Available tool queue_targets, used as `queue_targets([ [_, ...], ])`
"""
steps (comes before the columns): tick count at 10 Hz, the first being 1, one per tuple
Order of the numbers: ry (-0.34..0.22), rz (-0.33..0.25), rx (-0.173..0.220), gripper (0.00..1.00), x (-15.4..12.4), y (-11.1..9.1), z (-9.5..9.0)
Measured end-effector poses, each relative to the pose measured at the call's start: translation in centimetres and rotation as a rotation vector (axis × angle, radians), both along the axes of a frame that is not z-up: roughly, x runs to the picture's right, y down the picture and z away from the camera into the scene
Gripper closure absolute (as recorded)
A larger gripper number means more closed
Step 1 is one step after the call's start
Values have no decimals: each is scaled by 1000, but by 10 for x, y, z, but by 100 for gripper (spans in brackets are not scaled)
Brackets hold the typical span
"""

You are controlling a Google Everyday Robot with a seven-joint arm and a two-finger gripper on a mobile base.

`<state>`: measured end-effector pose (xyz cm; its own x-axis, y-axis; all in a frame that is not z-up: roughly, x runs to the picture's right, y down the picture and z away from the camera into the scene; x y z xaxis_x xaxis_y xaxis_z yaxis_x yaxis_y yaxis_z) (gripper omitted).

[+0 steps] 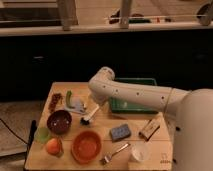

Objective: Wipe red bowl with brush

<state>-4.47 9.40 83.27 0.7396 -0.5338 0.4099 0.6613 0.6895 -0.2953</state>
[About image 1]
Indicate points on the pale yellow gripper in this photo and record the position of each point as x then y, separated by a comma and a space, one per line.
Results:
99, 102

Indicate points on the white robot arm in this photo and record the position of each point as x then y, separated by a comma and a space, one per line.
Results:
193, 137

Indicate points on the dark maroon bowl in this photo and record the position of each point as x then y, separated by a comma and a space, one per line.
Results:
59, 122

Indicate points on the orange red bowl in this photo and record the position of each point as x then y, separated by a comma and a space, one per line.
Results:
86, 146

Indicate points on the green plastic tray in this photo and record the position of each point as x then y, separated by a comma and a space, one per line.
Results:
123, 107

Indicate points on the green pepper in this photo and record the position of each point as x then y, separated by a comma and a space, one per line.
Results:
68, 99

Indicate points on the blue sponge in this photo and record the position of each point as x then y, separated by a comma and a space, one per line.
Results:
121, 132

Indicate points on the brown dried food strip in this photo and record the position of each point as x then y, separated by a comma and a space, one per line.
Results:
56, 97

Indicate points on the brown wooden box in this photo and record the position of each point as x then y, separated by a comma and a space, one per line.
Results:
149, 129

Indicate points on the silver fork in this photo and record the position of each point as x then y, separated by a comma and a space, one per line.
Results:
107, 158

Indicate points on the white plastic cup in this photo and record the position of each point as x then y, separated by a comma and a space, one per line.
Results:
139, 152

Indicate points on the orange fruit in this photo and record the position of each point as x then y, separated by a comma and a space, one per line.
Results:
54, 147

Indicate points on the green plastic cup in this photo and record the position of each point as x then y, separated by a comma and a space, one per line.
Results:
42, 135

